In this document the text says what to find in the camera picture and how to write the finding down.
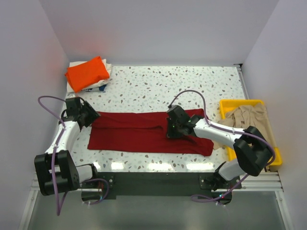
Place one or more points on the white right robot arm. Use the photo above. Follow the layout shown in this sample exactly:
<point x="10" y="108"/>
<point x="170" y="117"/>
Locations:
<point x="213" y="131"/>

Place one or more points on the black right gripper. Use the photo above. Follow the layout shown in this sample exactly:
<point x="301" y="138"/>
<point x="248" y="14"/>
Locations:
<point x="171" y="134"/>

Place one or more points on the yellow plastic bin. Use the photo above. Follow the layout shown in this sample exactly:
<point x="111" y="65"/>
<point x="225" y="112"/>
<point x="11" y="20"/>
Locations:
<point x="249" y="148"/>

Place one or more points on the dark red t-shirt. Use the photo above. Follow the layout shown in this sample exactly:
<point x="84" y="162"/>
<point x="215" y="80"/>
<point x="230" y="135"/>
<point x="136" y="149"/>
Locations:
<point x="142" y="132"/>

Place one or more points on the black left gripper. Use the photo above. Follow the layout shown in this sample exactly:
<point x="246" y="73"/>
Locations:
<point x="93" y="115"/>

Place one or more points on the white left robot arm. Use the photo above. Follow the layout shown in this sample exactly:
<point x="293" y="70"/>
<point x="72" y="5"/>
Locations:
<point x="56" y="164"/>

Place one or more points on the folded orange t-shirt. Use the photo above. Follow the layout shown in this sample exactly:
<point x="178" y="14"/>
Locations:
<point x="86" y="74"/>

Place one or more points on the beige t-shirt in bin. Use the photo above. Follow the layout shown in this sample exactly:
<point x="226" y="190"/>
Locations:
<point x="248" y="115"/>

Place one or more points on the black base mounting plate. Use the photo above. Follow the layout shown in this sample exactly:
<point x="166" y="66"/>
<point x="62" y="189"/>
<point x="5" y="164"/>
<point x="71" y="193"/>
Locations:
<point x="155" y="184"/>

